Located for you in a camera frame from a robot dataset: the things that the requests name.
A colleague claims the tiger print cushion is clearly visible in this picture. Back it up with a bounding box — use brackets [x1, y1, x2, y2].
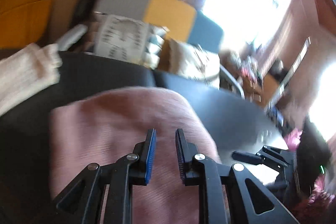
[93, 15, 168, 67]

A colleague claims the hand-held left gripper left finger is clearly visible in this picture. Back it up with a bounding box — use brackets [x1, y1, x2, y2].
[54, 128, 157, 224]

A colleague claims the orange wooden wardrobe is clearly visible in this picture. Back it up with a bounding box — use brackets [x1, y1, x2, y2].
[0, 0, 72, 50]

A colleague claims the cream knit garment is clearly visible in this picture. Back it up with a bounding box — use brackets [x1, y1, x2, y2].
[0, 43, 63, 117]

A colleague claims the wooden side table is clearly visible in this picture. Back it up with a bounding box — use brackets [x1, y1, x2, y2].
[236, 69, 281, 106]

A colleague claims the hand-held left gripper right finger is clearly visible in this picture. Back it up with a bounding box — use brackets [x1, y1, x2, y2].
[175, 128, 300, 224]

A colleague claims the pink knit sweater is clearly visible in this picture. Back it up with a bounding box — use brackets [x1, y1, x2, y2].
[49, 86, 223, 224]

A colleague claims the grey yellow blue sofa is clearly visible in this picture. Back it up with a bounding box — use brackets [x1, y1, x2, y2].
[56, 0, 246, 98]

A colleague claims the deer print cushion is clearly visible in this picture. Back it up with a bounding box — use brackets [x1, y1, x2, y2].
[159, 39, 221, 88]

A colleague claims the pink ruffled bed cover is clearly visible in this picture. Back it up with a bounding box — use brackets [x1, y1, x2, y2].
[285, 128, 336, 224]

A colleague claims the red patterned cloth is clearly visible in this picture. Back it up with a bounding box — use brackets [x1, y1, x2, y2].
[241, 61, 260, 75]

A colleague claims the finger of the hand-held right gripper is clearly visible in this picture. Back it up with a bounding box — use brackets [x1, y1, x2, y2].
[232, 151, 286, 171]
[259, 145, 293, 161]

